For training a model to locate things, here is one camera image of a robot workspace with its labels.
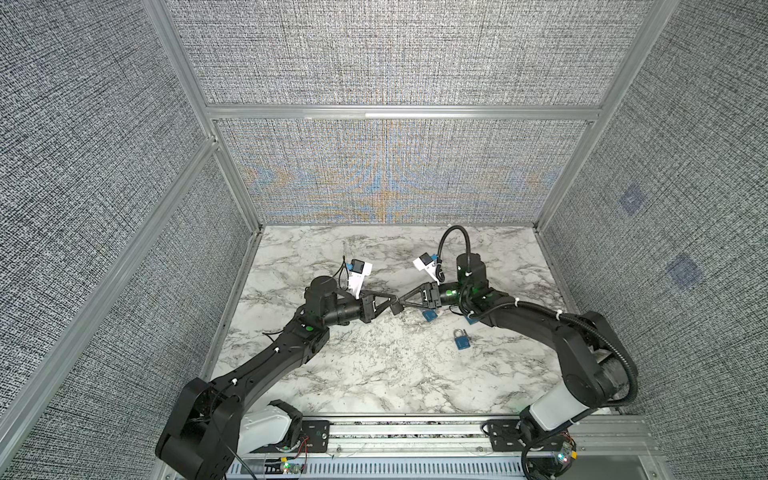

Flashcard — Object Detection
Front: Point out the thin black cable left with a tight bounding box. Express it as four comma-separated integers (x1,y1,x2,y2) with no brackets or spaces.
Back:
215,419,307,480

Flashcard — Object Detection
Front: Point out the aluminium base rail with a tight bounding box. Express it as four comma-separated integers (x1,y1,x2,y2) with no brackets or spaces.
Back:
149,413,667,480

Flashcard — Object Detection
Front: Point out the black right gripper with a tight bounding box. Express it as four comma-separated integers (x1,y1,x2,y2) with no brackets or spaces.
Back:
399,284,472,312

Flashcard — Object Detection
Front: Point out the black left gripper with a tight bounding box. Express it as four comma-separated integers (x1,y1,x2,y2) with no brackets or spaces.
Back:
322,290,395,330

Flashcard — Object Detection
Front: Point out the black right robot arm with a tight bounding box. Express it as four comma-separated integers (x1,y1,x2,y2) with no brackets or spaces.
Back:
400,253,639,436

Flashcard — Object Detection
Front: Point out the blue padlock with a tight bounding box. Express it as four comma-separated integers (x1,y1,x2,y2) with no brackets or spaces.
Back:
453,329,471,351
422,310,438,322

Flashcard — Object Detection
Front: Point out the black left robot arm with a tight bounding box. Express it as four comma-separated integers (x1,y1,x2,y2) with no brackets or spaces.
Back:
155,276,404,479

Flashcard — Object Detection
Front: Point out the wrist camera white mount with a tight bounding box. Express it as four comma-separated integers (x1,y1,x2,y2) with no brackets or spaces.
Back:
413,253,445,285
346,259,373,299

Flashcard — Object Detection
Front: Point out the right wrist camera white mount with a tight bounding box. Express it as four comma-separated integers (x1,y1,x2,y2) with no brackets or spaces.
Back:
413,253,445,285

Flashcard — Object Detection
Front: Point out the black corrugated cable right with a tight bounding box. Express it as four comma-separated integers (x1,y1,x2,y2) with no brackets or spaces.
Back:
436,224,640,409

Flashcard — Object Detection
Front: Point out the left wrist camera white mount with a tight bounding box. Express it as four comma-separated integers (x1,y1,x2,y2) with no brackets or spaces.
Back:
346,259,373,299

